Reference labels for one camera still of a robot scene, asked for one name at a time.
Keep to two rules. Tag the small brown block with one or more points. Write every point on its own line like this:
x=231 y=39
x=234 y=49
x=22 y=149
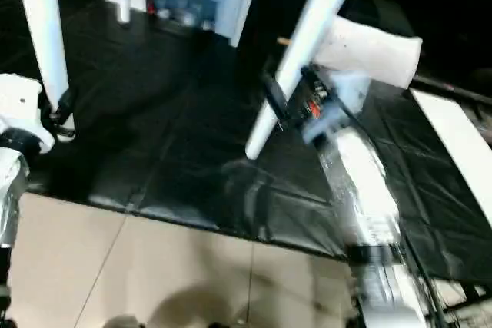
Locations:
x=284 y=41

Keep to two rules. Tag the white plastic bag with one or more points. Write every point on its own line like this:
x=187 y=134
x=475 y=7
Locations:
x=377 y=51

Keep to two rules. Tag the black floor stand bar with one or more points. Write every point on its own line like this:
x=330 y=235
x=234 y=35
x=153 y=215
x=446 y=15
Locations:
x=461 y=301

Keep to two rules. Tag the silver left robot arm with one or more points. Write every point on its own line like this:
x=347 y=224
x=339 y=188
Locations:
x=9 y=205

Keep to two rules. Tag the black work mat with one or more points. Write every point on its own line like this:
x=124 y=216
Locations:
x=177 y=136

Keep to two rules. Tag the flat white board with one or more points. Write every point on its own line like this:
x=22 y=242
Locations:
x=461 y=144

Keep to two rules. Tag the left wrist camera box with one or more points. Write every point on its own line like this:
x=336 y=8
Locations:
x=21 y=109

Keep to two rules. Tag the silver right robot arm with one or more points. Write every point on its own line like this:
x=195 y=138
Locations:
x=369 y=205

